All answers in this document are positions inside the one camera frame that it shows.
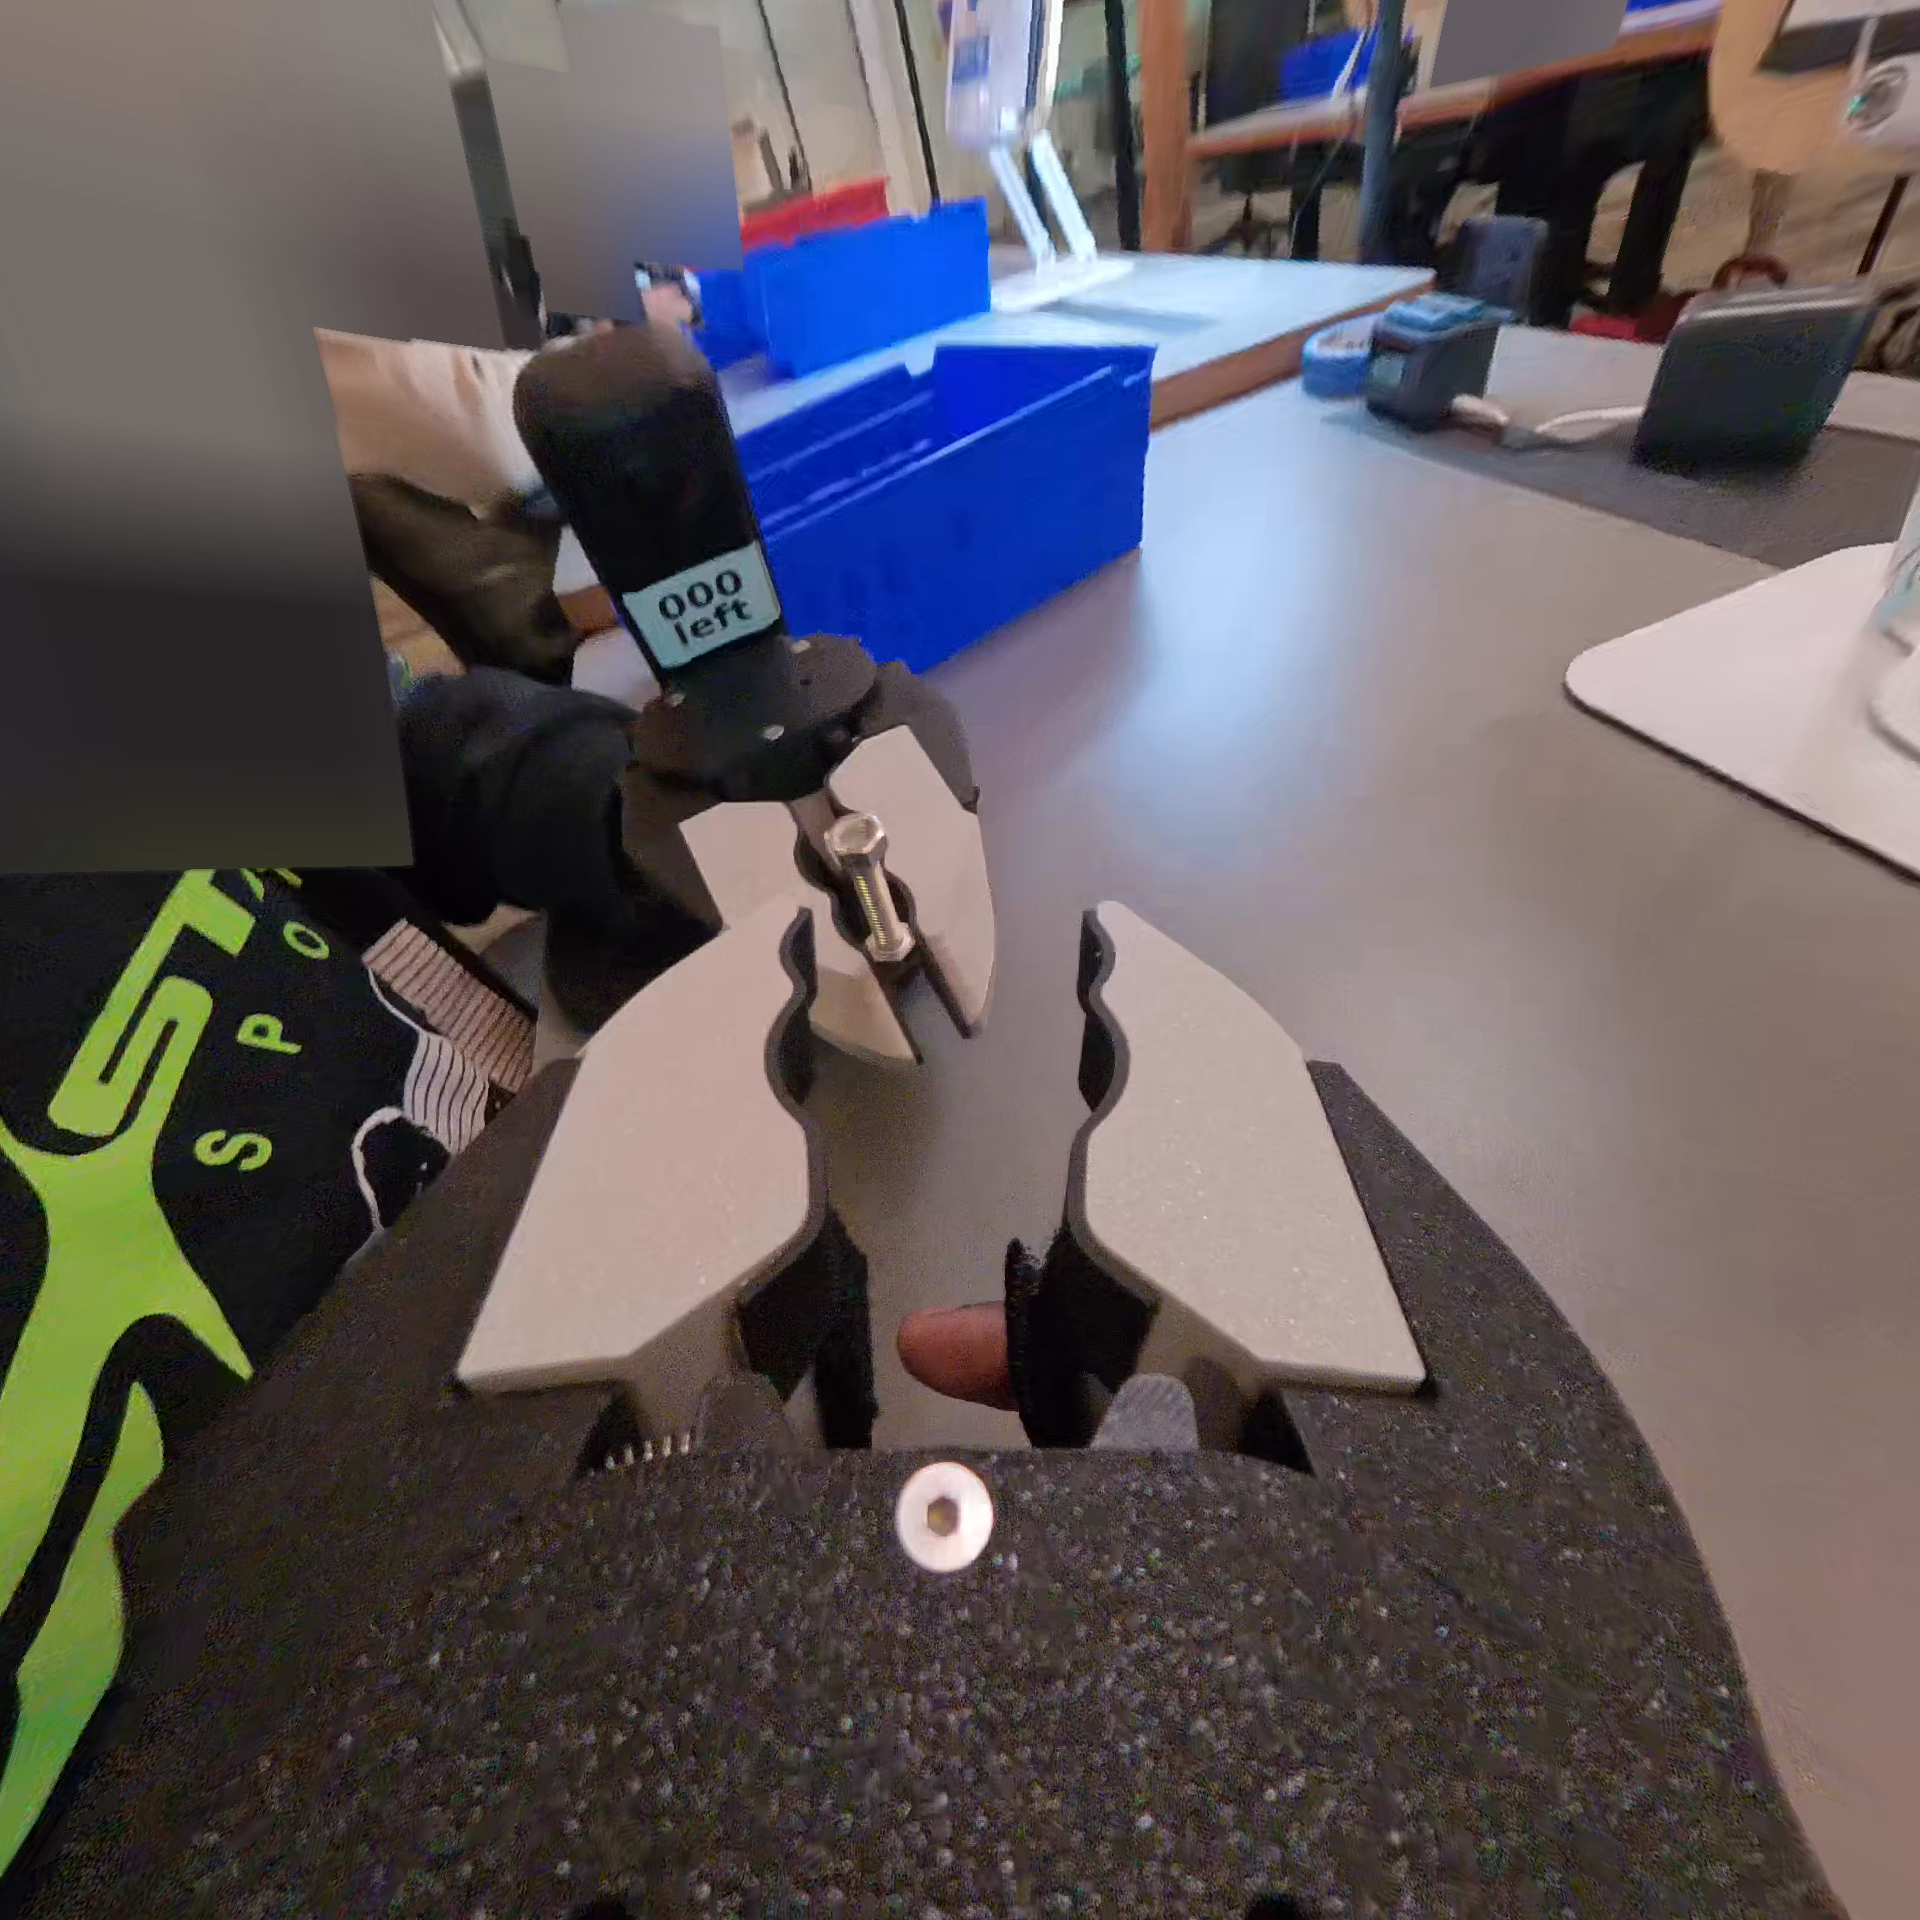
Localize sign board on white stand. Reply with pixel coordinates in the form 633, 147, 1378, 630
1566, 0, 1920, 882

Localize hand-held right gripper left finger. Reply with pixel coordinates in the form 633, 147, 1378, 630
455, 901, 834, 1399

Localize person's right hand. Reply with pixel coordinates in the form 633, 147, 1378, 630
895, 1302, 1025, 1411

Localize wooden office desk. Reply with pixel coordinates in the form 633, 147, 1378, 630
1186, 0, 1805, 166

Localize black and white printed trousers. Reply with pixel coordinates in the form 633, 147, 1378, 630
353, 916, 549, 1198

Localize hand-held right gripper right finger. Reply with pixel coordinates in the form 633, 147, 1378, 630
1068, 901, 1429, 1449

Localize thin steel bolt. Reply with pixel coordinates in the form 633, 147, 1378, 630
820, 812, 922, 971

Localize black hoodie with green print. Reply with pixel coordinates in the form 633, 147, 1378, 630
0, 870, 601, 1803

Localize red plastic bin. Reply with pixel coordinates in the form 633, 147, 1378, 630
737, 183, 895, 251

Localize small black and blue device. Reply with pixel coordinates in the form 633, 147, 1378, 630
1365, 294, 1511, 428

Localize dark grey box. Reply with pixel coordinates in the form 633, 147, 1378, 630
1633, 277, 1882, 477

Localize standing banner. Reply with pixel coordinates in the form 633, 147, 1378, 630
944, 0, 1139, 306

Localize wood-edged grey board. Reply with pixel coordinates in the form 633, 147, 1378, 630
989, 251, 1436, 428

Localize white cable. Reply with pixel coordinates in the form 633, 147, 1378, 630
1449, 398, 1653, 458

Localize blue divided plastic bin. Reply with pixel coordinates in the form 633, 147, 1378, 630
561, 338, 1155, 677

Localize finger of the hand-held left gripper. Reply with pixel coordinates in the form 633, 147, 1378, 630
686, 799, 927, 1074
828, 731, 1000, 1040

